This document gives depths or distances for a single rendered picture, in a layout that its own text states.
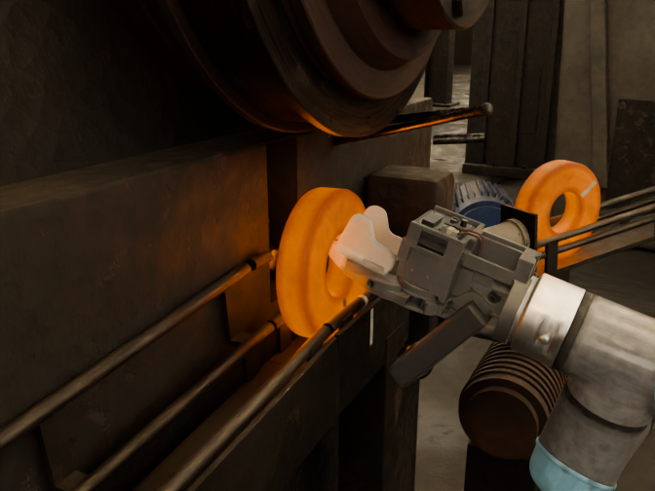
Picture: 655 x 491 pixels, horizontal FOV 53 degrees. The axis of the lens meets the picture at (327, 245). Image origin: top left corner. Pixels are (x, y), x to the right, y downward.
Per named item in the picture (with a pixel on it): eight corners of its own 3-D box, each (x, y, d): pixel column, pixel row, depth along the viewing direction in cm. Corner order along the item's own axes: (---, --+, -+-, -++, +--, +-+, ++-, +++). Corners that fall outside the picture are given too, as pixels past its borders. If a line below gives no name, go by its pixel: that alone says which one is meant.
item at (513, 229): (457, 264, 101) (456, 227, 99) (503, 249, 105) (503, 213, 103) (483, 276, 96) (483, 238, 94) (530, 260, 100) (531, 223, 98)
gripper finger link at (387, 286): (362, 247, 66) (441, 282, 63) (357, 263, 67) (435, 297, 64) (340, 260, 62) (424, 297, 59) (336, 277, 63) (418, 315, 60)
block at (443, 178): (357, 339, 93) (359, 171, 86) (379, 319, 100) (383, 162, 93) (429, 356, 89) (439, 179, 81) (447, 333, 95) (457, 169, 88)
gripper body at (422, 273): (430, 202, 66) (549, 247, 62) (405, 277, 69) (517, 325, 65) (403, 219, 59) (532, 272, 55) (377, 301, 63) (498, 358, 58)
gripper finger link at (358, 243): (328, 193, 66) (412, 226, 63) (316, 245, 69) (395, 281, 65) (314, 199, 64) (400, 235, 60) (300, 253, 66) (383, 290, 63)
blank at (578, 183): (535, 274, 108) (551, 280, 105) (497, 207, 100) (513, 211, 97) (597, 208, 111) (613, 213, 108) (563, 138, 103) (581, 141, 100)
